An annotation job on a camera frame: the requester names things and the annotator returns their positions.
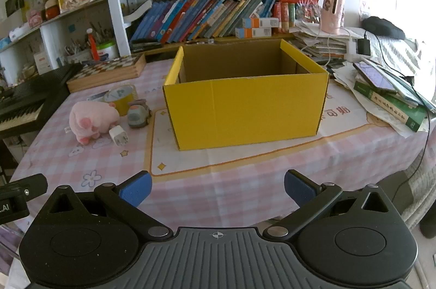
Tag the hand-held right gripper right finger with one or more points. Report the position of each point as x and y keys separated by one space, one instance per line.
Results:
x=299 y=187

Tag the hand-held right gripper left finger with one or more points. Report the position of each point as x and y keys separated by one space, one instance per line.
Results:
x=136 y=189

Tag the white charger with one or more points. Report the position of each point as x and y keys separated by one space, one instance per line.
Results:
x=118 y=135

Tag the grey toy car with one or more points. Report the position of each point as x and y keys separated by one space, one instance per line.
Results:
x=138 y=115

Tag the pink plush toy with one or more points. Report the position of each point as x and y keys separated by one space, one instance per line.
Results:
x=92 y=118

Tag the yellow tape roll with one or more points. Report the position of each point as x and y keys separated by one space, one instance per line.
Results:
x=119 y=98

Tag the yellow cardboard box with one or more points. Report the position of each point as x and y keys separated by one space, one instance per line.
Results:
x=245 y=111

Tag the black piano keyboard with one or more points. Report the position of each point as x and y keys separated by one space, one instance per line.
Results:
x=30 y=98

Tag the checkered wooden box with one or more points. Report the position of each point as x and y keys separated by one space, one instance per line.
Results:
x=109 y=71

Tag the green thick book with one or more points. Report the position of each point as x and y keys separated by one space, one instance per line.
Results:
x=391 y=106

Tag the black smartphone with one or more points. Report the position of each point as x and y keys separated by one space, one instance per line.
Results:
x=374 y=77

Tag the green lid jar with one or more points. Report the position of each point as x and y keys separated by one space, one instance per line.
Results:
x=107 y=52

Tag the stack of papers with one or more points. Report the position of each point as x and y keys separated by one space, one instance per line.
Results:
x=320 y=43

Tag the red bottle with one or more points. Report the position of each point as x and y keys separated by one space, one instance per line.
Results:
x=92 y=47

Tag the black power adapter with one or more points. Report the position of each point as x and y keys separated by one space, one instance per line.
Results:
x=363 y=47

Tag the pink cup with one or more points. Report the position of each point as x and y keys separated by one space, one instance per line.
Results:
x=332 y=14

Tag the row of colourful books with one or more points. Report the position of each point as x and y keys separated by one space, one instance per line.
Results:
x=190 y=19

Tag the white bookshelf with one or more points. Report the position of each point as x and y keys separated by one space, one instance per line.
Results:
x=114 y=2

